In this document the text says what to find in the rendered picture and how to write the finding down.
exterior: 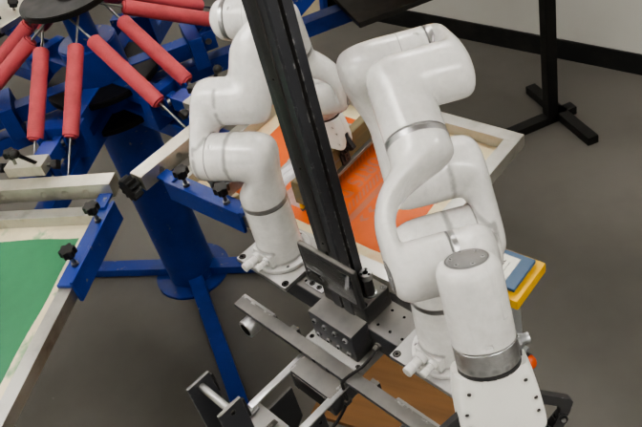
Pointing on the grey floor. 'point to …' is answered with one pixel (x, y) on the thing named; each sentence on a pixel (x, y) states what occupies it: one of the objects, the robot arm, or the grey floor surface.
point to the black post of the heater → (553, 112)
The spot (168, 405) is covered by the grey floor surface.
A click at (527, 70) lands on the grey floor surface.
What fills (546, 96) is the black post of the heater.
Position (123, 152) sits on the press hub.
